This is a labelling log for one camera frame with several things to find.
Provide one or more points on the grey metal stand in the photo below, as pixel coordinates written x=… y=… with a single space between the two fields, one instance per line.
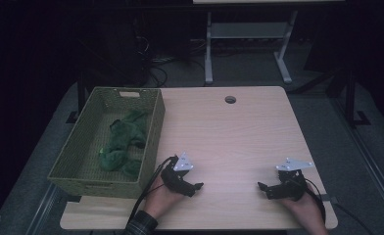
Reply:
x=249 y=31

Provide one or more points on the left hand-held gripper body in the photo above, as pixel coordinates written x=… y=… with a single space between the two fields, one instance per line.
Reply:
x=173 y=178

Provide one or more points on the dark green plush garment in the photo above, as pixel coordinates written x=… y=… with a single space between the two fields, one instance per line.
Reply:
x=128 y=133

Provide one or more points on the person's right hand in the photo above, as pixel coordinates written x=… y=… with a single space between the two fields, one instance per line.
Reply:
x=306 y=209

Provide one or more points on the person's left hand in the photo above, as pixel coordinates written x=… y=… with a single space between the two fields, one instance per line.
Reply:
x=162 y=200

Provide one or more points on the metal floor rail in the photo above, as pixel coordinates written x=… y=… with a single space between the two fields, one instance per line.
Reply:
x=369 y=163
x=43 y=209

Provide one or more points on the black stand leg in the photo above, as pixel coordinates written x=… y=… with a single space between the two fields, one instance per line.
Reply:
x=351 y=104
x=81 y=98

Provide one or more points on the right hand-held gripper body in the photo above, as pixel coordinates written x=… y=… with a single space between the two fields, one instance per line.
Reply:
x=293 y=182

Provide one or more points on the green woven basket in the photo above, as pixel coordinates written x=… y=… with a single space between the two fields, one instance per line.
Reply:
x=82 y=156

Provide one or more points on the grey tape strip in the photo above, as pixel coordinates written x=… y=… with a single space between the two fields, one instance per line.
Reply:
x=329 y=199

